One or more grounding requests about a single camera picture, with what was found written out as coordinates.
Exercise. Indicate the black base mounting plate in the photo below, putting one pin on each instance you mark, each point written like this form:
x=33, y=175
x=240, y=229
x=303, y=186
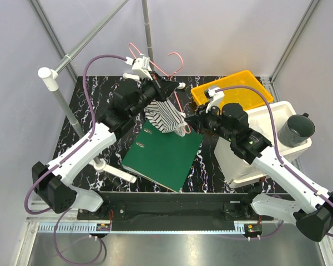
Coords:
x=150, y=212

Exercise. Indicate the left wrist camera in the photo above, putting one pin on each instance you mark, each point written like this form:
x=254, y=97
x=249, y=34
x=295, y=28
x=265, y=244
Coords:
x=140, y=67

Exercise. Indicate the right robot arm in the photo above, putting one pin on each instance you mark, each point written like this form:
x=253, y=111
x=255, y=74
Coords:
x=311, y=207

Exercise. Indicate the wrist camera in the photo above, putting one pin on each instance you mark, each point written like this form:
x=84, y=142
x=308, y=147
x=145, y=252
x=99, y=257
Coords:
x=140, y=67
x=215, y=96

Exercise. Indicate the pink wire hanger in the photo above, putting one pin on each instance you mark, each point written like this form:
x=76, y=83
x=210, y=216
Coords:
x=170, y=76

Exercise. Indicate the dark green mug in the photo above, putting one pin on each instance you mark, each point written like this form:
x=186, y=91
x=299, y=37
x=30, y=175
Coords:
x=296, y=130

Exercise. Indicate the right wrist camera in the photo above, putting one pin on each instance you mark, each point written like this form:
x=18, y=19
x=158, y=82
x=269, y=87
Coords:
x=215, y=96

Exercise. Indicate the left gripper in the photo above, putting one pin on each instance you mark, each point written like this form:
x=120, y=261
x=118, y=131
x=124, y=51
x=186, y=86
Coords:
x=163, y=87

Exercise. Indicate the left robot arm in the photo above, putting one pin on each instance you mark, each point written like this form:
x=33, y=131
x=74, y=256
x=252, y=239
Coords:
x=53, y=182

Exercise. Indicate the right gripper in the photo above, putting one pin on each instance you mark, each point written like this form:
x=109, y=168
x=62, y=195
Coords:
x=195, y=121

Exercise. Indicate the green ring binder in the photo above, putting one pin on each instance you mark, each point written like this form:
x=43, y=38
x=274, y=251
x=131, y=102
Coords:
x=163, y=158

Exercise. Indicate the yellow plastic tray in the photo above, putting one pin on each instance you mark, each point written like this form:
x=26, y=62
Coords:
x=245, y=97

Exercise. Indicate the striped black white tank top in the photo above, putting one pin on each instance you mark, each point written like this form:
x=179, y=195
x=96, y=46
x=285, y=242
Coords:
x=166, y=118

